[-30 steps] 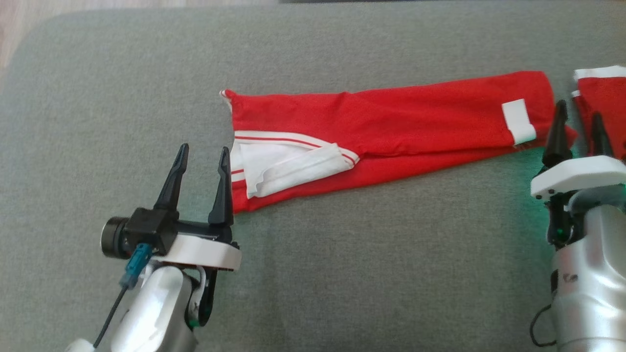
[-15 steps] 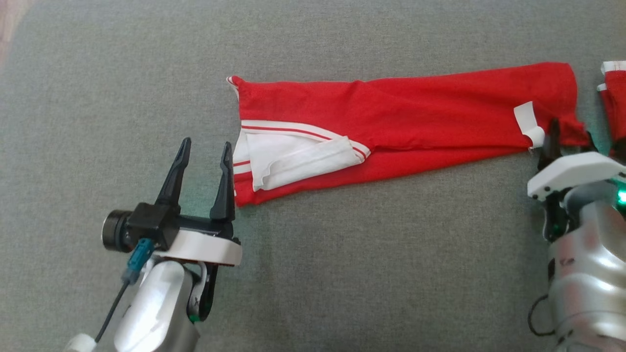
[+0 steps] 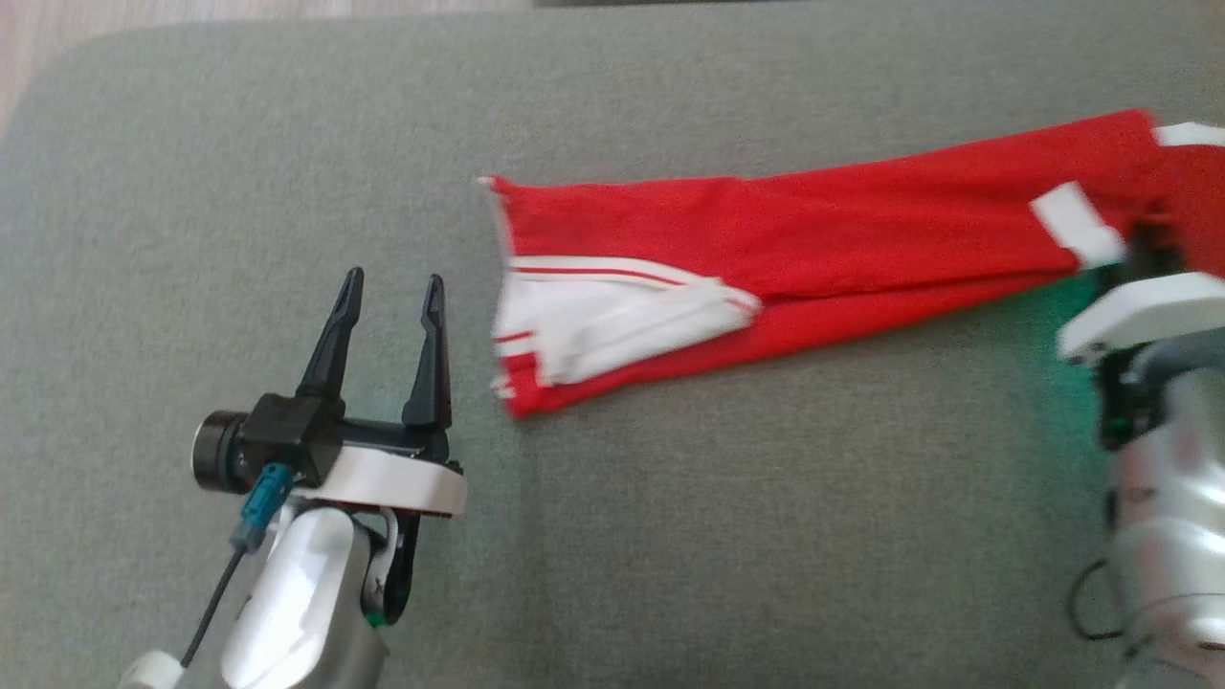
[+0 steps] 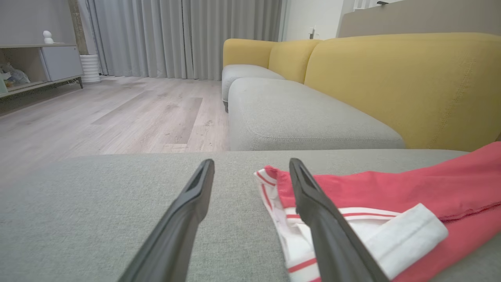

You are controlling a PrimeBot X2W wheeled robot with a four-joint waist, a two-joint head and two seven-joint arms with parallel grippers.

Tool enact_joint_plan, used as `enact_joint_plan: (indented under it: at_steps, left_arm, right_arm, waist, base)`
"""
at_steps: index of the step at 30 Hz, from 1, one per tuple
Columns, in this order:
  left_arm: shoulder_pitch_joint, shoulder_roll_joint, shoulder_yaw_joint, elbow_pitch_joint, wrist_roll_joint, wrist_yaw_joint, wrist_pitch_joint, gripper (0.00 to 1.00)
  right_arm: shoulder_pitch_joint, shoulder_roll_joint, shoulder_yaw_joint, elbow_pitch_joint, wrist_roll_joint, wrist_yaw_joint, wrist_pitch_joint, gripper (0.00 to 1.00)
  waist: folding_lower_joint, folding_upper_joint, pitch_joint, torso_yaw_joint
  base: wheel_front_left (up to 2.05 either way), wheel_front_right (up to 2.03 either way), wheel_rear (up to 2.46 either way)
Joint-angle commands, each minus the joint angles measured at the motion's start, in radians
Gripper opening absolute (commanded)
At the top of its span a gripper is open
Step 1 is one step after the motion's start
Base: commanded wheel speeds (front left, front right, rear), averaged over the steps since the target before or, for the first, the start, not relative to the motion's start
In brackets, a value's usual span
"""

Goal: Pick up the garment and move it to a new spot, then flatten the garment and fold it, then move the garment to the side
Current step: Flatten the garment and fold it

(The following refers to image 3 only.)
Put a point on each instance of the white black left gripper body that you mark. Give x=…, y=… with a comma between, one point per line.
x=392, y=483

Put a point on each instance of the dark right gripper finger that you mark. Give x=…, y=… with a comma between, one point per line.
x=1168, y=254
x=1141, y=256

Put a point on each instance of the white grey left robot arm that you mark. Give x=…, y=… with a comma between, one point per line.
x=297, y=593

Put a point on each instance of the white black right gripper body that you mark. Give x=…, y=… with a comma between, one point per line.
x=1148, y=311

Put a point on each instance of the red basketball jersey white undershirt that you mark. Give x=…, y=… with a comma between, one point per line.
x=813, y=230

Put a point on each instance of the black cylinder on left gripper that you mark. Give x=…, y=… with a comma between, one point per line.
x=215, y=452

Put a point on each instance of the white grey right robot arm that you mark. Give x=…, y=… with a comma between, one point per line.
x=1168, y=498

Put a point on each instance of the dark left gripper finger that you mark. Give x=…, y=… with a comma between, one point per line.
x=333, y=354
x=433, y=373

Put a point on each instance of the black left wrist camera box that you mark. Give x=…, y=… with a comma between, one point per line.
x=287, y=435

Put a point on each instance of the grey fabric sofa seat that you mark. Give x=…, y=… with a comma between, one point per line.
x=622, y=526

